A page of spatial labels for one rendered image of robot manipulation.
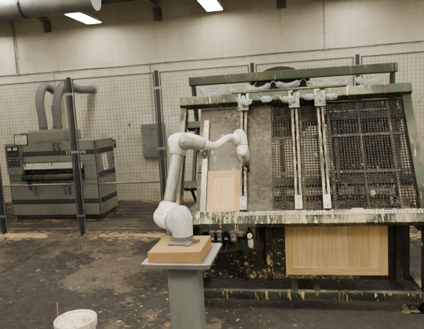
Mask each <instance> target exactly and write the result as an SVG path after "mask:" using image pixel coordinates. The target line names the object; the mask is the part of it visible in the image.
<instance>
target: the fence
mask: <svg viewBox="0 0 424 329"><path fill-rule="evenodd" d="M205 121H208V125H205ZM205 127H208V132H205ZM209 127H210V121H209V120H204V138H205V139H208V140H209ZM208 157H209V150H208V153H207V159H202V184H201V197H200V212H206V202H207V171H208Z"/></svg>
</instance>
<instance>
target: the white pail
mask: <svg viewBox="0 0 424 329"><path fill-rule="evenodd" d="M56 304H57V318H56V319H55V320H54V322H53V327H54V329H96V325H97V314H96V313H95V312H94V311H92V310H89V309H78V310H74V311H69V312H66V313H64V314H62V315H60V316H59V313H58V303H56Z"/></svg>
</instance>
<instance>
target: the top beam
mask: <svg viewBox="0 0 424 329"><path fill-rule="evenodd" d="M340 91H341V92H340ZM339 92H340V93H339ZM299 93H300V94H301V95H300V94H299V103H308V102H314V100H313V99H312V100H311V98H309V97H308V100H304V98H303V96H302V95H305V94H310V93H312V94H314V89H302V90H299ZM327 93H329V94H332V93H336V94H338V93H339V94H338V95H337V97H338V98H337V97H336V98H337V99H334V98H332V100H331V99H330V100H328V98H326V99H327V100H326V102H330V101H352V100H363V99H384V98H396V97H401V95H404V94H412V85H411V83H410V82H407V83H396V84H376V85H366V86H346V87H332V88H325V95H326V94H327ZM274 95H276V96H274ZM278 95H279V96H280V97H284V96H285V97H288V91H272V92H261V93H249V100H251V99H252V98H253V97H254V96H255V98H253V100H252V103H251V104H250V105H249V106H264V105H276V104H289V101H287V103H284V102H283V101H281V98H280V97H279V96H278ZM262 96H263V97H264V96H270V97H273V96H274V97H273V98H272V99H271V102H262V101H261V99H260V98H262ZM258 97H259V98H258ZM237 99H238V94H225V95H205V96H195V97H180V100H179V106H180V108H187V110H198V109H210V108H231V107H238V100H237Z"/></svg>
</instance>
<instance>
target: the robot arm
mask: <svg viewBox="0 0 424 329"><path fill-rule="evenodd" d="M229 140H230V141H231V143H232V144H233V145H234V146H236V149H237V156H238V159H239V160H240V162H241V164H242V165H243V166H244V167H245V168H246V169H245V171H246V172H250V169H249V165H250V151H249V147H248V142H247V136H246V134H245V132H244V131H243V130H242V129H237V130H235V132H234V133H233V134H227V135H225V136H223V137H222V138H220V139H219V140H217V141H216V142H211V141H209V140H207V139H205V138H203V137H201V136H199V135H196V134H191V133H174V134H172V135H171V136H170V137H169V138H168V146H169V148H170V153H171V158H170V165H169V169H168V177H167V181H166V188H165V193H164V200H163V201H162V202H160V204H159V206H158V208H157V209H156V211H155V212H154V215H153V219H154V222H155V223H156V224H157V225H158V226H159V227H160V228H163V229H166V230H170V231H171V232H172V236H173V240H172V241H171V242H170V243H168V246H185V247H190V246H191V245H192V244H193V243H198V242H200V239H198V238H195V237H193V225H192V216H191V213H190V211H189V209H188V208H187V207H186V206H178V204H177V203H176V200H177V192H178V188H179V180H180V176H181V169H182V164H183V157H184V156H185V155H186V153H187V151H188V149H200V150H216V149H219V148H220V147H222V146H223V145H224V144H225V143H227V141H229Z"/></svg>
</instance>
